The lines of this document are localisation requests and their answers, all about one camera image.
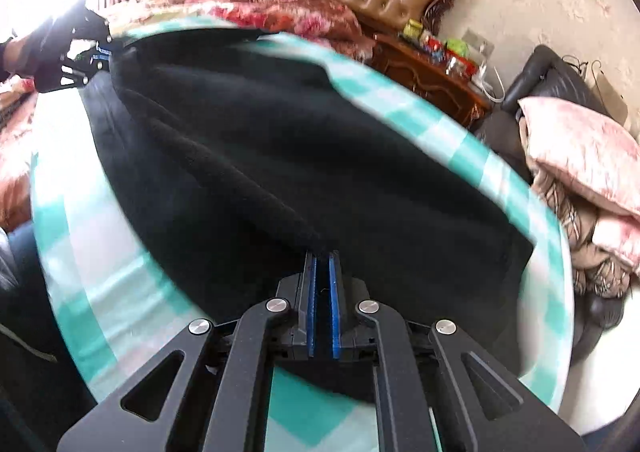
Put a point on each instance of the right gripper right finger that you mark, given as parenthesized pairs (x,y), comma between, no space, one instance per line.
(435,388)

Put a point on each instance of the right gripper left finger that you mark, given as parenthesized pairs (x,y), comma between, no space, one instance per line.
(209,388)

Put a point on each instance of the black pants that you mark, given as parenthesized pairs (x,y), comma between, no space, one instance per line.
(232,166)

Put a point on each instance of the person's left hand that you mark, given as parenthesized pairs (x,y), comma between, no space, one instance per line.
(21,56)

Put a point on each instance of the teal white checkered cloth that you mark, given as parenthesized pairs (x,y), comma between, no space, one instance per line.
(116,308)

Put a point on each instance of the brown patterned folded blanket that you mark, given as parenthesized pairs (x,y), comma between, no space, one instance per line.
(595,270)

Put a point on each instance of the floral red pink quilt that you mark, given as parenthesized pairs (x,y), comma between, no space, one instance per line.
(328,23)

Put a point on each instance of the pink floral pillow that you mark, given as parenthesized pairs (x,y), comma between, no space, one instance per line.
(588,152)

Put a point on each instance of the dark wooden nightstand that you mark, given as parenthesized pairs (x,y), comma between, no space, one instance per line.
(411,69)

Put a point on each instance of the black leather armchair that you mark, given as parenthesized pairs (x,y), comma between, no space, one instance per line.
(547,75)

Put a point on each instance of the beige hanging bag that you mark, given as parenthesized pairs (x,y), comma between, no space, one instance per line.
(611,99)

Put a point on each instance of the green crumpled bag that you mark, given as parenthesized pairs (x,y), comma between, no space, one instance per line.
(458,47)

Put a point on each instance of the yellow lidded jar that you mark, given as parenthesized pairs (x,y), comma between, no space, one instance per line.
(413,30)

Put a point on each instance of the white charger with cable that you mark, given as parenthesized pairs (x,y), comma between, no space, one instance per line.
(488,80)

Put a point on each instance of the wall power outlet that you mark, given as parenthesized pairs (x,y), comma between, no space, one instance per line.
(478,43)

